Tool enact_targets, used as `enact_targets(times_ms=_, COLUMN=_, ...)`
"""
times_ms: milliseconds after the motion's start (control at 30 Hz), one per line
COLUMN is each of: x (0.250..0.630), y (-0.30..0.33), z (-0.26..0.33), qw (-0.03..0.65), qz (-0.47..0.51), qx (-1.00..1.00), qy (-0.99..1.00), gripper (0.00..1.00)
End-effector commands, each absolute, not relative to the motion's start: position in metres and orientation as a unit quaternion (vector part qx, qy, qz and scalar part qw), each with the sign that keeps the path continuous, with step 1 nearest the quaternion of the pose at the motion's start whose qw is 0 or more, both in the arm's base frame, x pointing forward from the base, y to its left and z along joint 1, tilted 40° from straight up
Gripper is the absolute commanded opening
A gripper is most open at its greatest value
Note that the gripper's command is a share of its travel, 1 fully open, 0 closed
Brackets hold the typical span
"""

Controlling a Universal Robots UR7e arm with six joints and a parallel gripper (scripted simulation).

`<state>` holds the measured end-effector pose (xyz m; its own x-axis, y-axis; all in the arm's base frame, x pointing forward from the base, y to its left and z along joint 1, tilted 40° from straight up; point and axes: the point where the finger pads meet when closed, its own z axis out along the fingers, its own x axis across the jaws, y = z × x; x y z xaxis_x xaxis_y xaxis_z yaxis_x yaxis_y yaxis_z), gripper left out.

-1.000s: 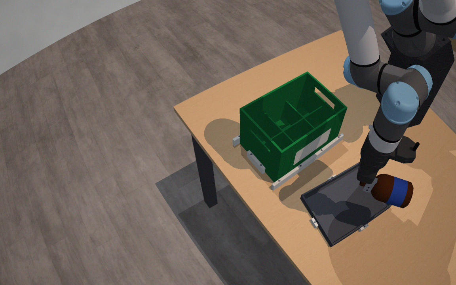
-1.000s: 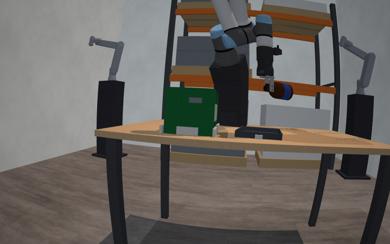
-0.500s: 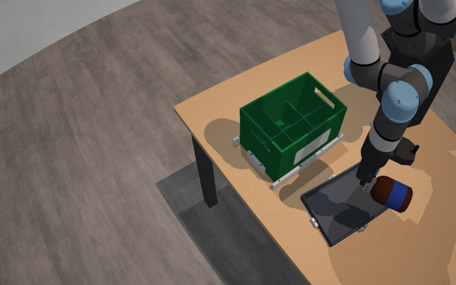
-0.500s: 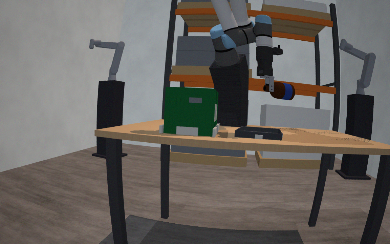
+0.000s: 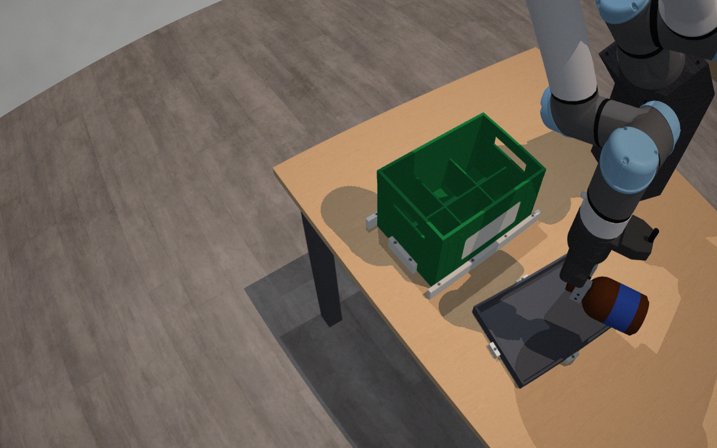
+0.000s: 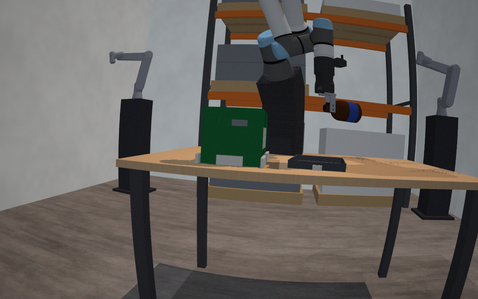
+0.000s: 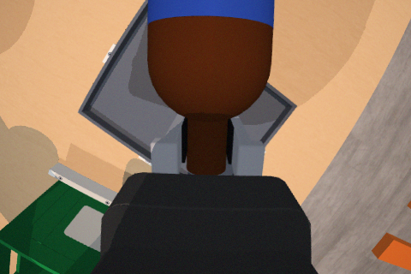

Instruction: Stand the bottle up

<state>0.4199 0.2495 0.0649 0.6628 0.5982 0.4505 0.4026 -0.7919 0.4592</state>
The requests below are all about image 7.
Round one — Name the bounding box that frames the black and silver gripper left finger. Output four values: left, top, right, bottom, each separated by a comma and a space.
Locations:
151, 114, 188, 174

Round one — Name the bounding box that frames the green plastic bottle crate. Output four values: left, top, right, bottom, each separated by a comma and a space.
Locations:
0, 180, 109, 274

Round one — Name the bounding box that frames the brown bottle with blue label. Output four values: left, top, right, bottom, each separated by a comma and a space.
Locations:
147, 0, 275, 176

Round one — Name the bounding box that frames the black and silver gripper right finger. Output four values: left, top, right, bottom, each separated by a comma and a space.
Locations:
226, 116, 265, 176

